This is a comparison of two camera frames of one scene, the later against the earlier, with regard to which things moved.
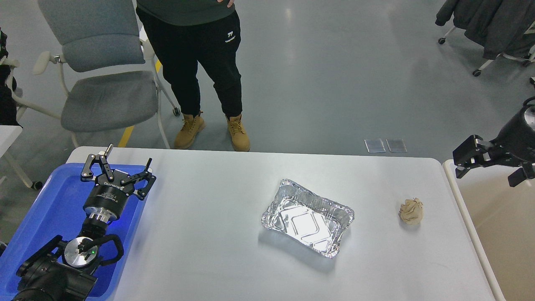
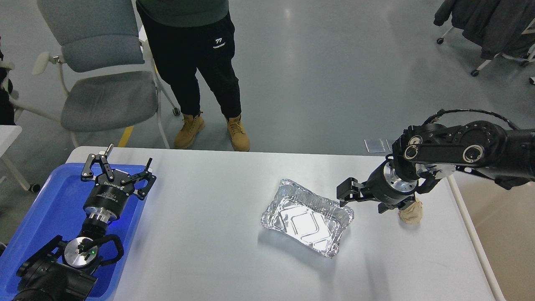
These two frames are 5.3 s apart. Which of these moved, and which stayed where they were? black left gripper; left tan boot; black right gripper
Moved: black right gripper
Stayed: left tan boot; black left gripper
